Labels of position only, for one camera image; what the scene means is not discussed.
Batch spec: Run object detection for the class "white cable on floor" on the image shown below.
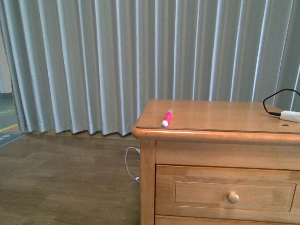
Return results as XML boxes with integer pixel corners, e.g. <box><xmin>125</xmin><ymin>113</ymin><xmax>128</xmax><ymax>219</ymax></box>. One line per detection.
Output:
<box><xmin>124</xmin><ymin>146</ymin><xmax>141</xmax><ymax>183</ymax></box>

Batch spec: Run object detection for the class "white device on cabinet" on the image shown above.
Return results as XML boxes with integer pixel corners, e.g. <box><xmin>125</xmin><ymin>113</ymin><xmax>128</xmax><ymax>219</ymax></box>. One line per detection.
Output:
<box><xmin>280</xmin><ymin>110</ymin><xmax>300</xmax><ymax>123</ymax></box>

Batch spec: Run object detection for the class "light wooden drawer knob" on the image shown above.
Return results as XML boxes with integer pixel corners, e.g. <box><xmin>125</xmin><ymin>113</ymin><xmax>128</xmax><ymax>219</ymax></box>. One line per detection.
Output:
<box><xmin>227</xmin><ymin>192</ymin><xmax>240</xmax><ymax>204</ymax></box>

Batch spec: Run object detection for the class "pink marker with white cap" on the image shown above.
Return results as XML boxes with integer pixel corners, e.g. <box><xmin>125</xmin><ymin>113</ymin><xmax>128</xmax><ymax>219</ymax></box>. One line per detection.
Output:
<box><xmin>161</xmin><ymin>109</ymin><xmax>173</xmax><ymax>127</ymax></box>

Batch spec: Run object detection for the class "grey pleated curtain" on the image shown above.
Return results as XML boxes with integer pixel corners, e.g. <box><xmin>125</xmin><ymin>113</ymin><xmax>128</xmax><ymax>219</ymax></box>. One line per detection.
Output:
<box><xmin>0</xmin><ymin>0</ymin><xmax>300</xmax><ymax>135</ymax></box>

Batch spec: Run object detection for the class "wooden nightstand cabinet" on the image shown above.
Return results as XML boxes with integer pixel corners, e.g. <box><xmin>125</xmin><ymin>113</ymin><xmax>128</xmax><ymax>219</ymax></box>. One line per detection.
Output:
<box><xmin>133</xmin><ymin>100</ymin><xmax>300</xmax><ymax>225</ymax></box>

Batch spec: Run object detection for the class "wooden drawer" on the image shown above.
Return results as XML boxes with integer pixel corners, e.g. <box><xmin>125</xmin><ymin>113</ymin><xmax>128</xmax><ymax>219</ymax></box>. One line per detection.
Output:
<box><xmin>155</xmin><ymin>216</ymin><xmax>290</xmax><ymax>225</ymax></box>
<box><xmin>155</xmin><ymin>165</ymin><xmax>300</xmax><ymax>224</ymax></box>

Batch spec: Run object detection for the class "black cable on cabinet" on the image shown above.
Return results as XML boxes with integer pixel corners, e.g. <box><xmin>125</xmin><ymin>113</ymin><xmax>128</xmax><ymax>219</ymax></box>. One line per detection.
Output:
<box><xmin>262</xmin><ymin>88</ymin><xmax>300</xmax><ymax>117</ymax></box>

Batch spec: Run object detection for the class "green floor mat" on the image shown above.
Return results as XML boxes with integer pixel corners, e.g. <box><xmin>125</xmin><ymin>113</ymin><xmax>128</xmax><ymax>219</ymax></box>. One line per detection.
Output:
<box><xmin>0</xmin><ymin>132</ymin><xmax>25</xmax><ymax>147</ymax></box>

